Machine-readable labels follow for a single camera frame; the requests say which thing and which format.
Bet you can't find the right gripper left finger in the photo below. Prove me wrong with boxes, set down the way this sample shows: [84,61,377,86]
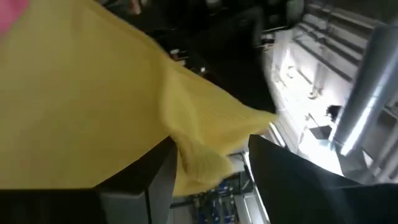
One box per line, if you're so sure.
[0,138,178,224]

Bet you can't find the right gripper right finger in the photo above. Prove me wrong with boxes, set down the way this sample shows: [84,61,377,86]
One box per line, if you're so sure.
[248,134,398,224]

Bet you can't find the yellow microfiber towel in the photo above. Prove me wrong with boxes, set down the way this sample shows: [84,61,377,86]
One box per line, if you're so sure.
[0,0,278,197]

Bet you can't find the pink microfiber towel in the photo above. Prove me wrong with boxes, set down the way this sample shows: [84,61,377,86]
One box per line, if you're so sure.
[0,0,30,35]

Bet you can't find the black ceiling spotlight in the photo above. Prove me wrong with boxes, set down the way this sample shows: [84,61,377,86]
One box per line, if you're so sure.
[325,105,343,123]

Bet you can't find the silver round ceiling duct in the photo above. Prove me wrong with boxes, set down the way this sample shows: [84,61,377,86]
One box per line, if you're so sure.
[330,18,398,157]

